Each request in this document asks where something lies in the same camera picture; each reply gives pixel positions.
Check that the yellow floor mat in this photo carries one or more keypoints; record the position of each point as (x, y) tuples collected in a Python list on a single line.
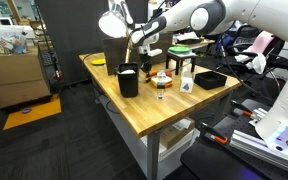
[(34, 113)]

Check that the black trash bin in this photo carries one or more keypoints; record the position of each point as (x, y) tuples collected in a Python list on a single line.
[(128, 83)]

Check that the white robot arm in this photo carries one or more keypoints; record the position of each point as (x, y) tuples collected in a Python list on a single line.
[(250, 15)]

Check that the toy bread slice stack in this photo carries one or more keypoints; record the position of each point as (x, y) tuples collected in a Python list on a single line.
[(167, 81)]

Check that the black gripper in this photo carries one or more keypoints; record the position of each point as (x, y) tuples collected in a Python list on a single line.
[(146, 61)]

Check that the yellow round disc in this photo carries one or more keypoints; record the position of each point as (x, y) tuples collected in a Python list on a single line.
[(98, 61)]

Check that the white kitchen scale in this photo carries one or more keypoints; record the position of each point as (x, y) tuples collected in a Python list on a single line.
[(184, 54)]

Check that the green plastic plate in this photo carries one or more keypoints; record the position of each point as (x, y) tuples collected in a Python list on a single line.
[(179, 49)]

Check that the aluminium profile rail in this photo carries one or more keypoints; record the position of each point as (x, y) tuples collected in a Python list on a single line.
[(267, 151)]

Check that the black fabric tray box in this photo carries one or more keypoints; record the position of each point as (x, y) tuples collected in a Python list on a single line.
[(210, 80)]

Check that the white crumpled cloth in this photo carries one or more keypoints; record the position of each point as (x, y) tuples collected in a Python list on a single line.
[(255, 63)]

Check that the white box under table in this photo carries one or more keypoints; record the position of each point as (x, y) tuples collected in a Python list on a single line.
[(180, 148)]

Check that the clear plastic storage bin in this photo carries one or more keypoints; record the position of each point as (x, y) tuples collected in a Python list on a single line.
[(4, 40)]

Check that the cardboard box under table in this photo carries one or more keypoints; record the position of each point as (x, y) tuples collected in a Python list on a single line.
[(177, 133)]

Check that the red toy tomato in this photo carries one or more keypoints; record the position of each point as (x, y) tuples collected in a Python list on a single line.
[(168, 74)]

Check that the dark wooden board panel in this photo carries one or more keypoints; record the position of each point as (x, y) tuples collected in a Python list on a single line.
[(112, 55)]

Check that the white paper carton box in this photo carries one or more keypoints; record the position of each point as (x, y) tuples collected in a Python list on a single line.
[(186, 83)]

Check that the orange toy carrot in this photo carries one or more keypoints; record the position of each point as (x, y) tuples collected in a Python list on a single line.
[(153, 73)]

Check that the office chair with pink cloth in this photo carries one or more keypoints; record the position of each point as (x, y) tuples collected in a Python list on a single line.
[(260, 41)]

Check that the dark wooden small stool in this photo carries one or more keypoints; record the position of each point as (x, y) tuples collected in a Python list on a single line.
[(170, 61)]

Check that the large cardboard box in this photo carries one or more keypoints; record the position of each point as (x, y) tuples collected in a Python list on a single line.
[(14, 80)]

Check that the black perforated breadboard table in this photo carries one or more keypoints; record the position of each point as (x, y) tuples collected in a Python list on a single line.
[(217, 163)]

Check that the clear glass with label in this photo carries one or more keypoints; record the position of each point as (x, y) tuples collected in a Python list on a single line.
[(160, 86)]

